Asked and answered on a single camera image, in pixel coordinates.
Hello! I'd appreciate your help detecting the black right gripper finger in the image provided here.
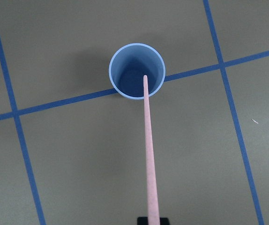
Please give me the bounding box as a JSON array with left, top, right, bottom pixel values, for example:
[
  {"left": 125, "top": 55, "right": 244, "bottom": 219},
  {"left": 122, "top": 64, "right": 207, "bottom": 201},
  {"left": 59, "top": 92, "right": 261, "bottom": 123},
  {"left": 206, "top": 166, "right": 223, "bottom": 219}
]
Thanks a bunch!
[{"left": 137, "top": 217, "right": 169, "bottom": 225}]

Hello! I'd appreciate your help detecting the pink chopstick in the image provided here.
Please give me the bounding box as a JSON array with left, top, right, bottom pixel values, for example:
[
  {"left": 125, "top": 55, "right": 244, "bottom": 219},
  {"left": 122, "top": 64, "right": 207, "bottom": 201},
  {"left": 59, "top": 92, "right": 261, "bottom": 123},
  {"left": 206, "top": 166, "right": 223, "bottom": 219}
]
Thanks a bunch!
[{"left": 143, "top": 75, "right": 160, "bottom": 225}]

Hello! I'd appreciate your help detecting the blue plastic cup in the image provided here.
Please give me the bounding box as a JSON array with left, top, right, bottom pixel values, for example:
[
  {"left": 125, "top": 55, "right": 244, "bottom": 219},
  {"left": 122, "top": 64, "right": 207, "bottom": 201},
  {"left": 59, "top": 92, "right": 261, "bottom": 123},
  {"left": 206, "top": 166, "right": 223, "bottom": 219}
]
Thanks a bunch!
[{"left": 108, "top": 43, "right": 166, "bottom": 100}]

